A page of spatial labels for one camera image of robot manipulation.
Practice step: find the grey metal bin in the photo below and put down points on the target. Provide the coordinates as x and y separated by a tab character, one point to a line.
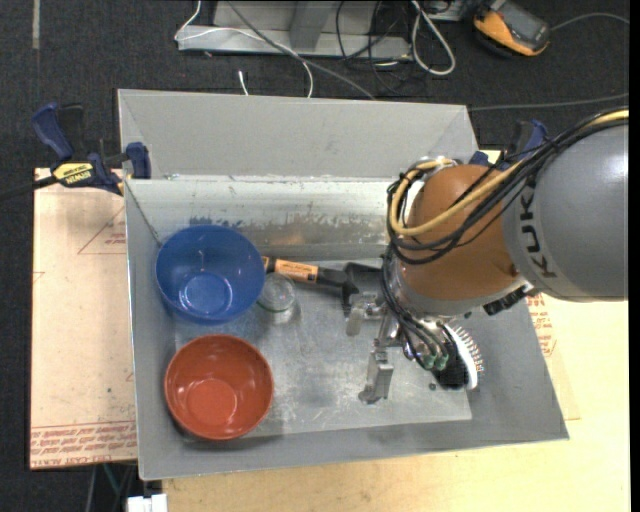
320	370

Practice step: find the blue plastic bowl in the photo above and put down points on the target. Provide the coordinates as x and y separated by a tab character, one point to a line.
210	272

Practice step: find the red plastic bowl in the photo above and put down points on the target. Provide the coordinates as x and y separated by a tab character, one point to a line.
217	387

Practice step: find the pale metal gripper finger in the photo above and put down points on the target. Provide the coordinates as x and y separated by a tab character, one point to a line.
378	376
356	320

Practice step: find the clear glass cup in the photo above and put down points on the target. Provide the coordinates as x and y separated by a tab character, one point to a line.
278	296

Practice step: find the black cylinder on white bracket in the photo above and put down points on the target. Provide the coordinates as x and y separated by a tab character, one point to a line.
467	352

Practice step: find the brown cardboard board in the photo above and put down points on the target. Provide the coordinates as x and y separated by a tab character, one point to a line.
80	325

